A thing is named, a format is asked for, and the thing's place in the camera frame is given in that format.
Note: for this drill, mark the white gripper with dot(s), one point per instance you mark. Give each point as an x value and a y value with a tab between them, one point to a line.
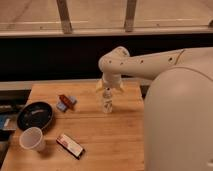
110	81

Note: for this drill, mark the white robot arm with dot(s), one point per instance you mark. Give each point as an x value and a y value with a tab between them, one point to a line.
178	107

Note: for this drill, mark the black ceramic bowl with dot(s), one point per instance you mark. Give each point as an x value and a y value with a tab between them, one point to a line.
37	114

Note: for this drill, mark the clear plastic bottle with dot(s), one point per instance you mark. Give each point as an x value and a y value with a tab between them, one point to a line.
107	101

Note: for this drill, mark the wooden table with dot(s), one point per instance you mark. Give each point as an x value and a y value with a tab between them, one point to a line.
111	142

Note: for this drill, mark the red white snack box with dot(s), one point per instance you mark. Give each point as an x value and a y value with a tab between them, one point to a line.
70	145

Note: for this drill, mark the white paper cup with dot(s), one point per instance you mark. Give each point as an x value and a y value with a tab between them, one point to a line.
32	139

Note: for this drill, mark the right window frame post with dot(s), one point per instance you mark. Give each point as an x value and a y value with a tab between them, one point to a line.
130	15

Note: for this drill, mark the window frame post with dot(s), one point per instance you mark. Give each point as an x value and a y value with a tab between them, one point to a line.
64	16
130	15

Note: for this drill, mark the left window frame post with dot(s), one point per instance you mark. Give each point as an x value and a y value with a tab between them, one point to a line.
64	16

